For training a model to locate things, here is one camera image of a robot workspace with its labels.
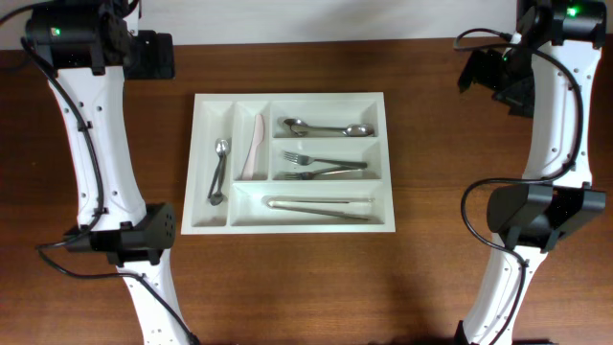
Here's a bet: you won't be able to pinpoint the white plastic cutlery tray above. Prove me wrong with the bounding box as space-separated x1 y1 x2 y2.
181 92 396 235

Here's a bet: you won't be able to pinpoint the pink plastic knife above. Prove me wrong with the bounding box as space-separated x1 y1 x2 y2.
240 114 265 180

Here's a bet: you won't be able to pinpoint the large steel spoon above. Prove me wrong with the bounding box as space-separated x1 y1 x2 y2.
289 123 376 138
283 118 346 137

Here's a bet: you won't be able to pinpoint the small dark teaspoon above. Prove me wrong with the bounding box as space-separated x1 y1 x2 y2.
210 156 227 206

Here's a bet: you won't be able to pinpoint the steel tongs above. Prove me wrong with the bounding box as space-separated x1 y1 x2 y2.
262 196 373 221

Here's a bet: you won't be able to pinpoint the small steel spoon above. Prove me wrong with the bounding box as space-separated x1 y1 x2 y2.
207 138 231 202

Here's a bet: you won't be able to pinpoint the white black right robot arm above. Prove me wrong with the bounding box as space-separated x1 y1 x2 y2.
454 1 607 344

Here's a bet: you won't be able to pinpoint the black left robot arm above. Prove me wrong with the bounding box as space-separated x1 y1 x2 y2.
22 1 197 344

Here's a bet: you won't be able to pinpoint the steel fork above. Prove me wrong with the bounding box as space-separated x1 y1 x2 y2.
282 151 368 169
274 167 366 180

